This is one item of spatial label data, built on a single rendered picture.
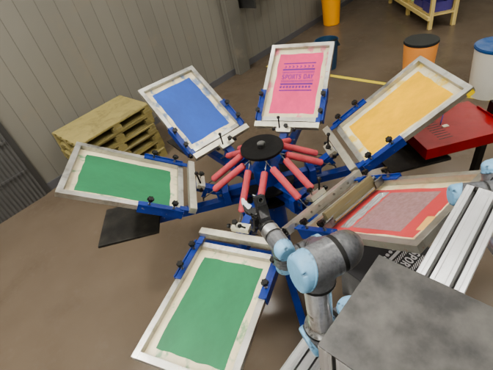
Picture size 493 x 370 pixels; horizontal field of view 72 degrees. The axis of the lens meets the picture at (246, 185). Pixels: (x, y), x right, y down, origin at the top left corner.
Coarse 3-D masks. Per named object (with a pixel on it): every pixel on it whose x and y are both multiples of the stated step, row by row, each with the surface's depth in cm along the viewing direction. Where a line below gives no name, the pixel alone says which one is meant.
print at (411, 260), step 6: (390, 252) 200; (396, 252) 199; (402, 252) 198; (408, 252) 198; (390, 258) 197; (396, 258) 196; (402, 258) 195; (408, 258) 194; (414, 258) 194; (420, 258) 193; (402, 264) 192; (408, 264) 192; (414, 264) 191; (414, 270) 188
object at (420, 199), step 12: (396, 192) 187; (408, 192) 180; (420, 192) 173; (432, 192) 167; (444, 192) 161; (360, 204) 198; (384, 204) 182; (396, 204) 175; (408, 204) 169; (420, 204) 163; (432, 204) 157; (444, 204) 152
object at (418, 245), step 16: (400, 176) 195; (416, 176) 184; (432, 176) 175; (448, 176) 166; (464, 176) 160; (480, 176) 151; (448, 208) 141; (432, 224) 137; (368, 240) 151; (384, 240) 144; (400, 240) 138; (416, 240) 133; (432, 240) 133
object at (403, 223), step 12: (348, 216) 192; (372, 216) 177; (384, 216) 170; (396, 216) 164; (408, 216) 159; (420, 216) 153; (432, 216) 149; (336, 228) 186; (348, 228) 178; (360, 228) 172; (372, 228) 166; (384, 228) 160; (396, 228) 154; (408, 228) 149
